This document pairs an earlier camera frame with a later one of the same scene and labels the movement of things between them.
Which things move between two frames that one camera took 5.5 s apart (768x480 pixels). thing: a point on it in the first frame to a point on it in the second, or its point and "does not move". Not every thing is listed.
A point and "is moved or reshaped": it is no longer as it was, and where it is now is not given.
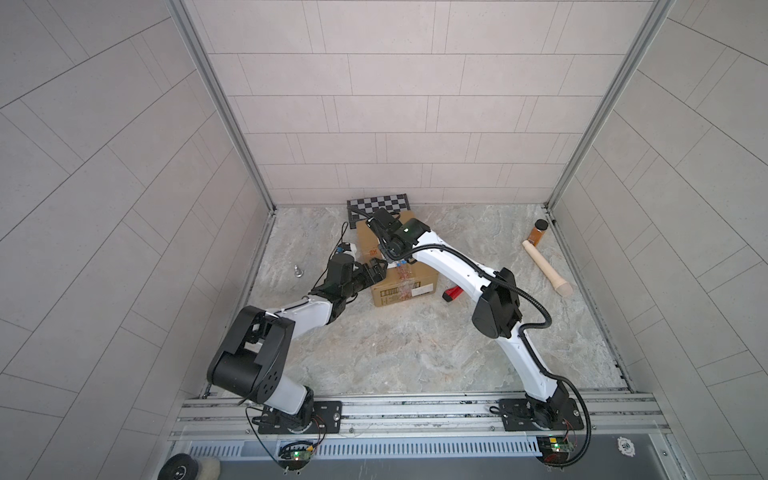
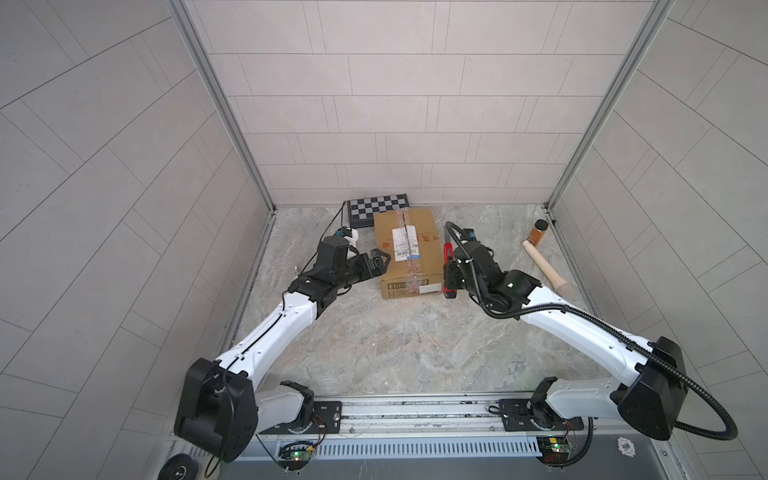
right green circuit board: x=555 y=448 does not move
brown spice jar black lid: x=538 y=231 does not move
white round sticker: x=626 y=446 does not move
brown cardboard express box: x=402 y=282 is moved or reshaped
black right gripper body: x=388 y=249 to x=455 y=279
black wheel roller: x=182 y=466 does not move
